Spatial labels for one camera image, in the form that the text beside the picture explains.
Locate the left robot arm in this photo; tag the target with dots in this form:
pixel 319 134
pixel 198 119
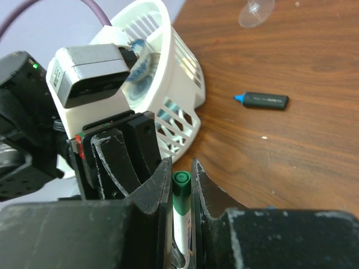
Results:
pixel 32 133

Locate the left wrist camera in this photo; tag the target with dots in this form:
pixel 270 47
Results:
pixel 85 83

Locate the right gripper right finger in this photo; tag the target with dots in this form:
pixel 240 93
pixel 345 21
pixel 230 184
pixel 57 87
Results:
pixel 214 239

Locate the white plastic basket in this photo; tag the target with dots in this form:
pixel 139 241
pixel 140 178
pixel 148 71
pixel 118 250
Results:
pixel 178 87

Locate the white pen dark green end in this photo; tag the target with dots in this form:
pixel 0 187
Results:
pixel 181 242

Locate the clear wine glass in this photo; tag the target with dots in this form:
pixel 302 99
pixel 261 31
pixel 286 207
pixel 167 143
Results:
pixel 256 13

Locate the blue patterned bowl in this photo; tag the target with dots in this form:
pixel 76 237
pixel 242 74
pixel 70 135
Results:
pixel 141 68

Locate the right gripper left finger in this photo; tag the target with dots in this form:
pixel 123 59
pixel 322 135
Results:
pixel 149 245

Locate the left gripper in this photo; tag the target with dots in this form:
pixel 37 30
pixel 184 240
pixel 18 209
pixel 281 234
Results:
pixel 114 156

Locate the black blue highlighter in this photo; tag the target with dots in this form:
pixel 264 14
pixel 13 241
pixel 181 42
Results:
pixel 262 100

